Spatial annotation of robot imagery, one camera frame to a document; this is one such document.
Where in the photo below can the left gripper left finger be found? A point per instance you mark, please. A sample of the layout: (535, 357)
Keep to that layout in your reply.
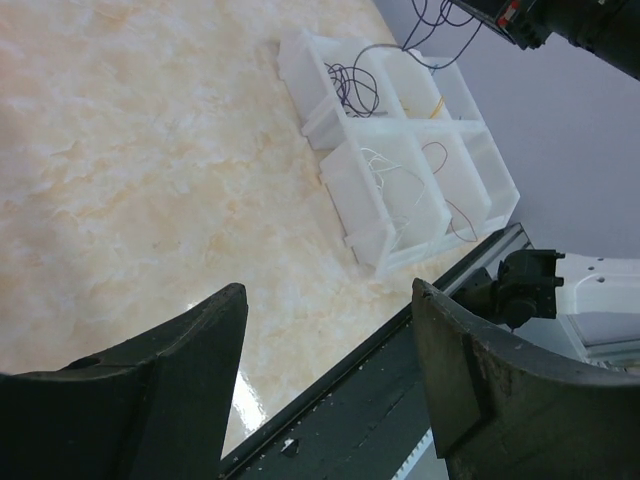
(155, 406)

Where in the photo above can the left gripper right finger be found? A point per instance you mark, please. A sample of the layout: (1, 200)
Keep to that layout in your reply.
(501, 407)

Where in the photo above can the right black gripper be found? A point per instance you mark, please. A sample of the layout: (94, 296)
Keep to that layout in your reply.
(524, 23)

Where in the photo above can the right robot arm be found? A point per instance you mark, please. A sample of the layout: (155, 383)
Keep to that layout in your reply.
(547, 284)

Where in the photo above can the white compartment tray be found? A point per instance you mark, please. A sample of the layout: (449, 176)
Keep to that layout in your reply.
(409, 162)

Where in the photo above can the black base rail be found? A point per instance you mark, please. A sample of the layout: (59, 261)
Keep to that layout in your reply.
(361, 420)

